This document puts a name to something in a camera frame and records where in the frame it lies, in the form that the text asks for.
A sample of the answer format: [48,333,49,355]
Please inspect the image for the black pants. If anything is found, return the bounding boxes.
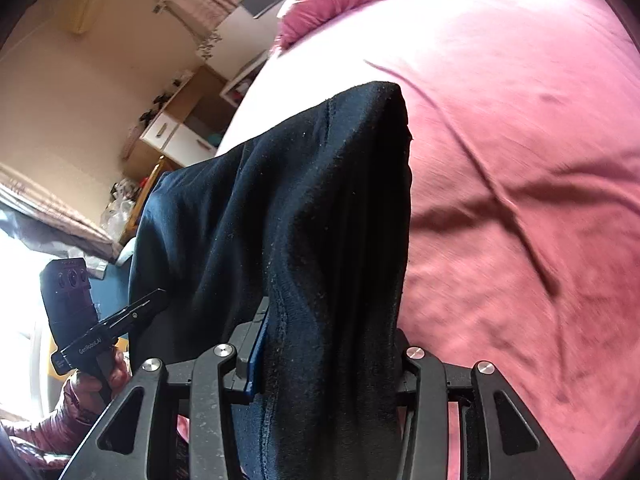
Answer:
[129,81,411,479]

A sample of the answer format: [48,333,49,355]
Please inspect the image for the left hand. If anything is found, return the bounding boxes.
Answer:
[70,347,130,424]

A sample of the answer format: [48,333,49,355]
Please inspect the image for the wooden cabinet white drawers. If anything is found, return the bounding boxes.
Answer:
[122,65,235,181]

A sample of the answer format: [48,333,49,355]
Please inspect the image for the pink bed sheet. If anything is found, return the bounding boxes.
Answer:
[221,0,639,479]

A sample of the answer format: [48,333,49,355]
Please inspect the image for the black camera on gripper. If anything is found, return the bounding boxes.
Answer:
[40,258,99,349]

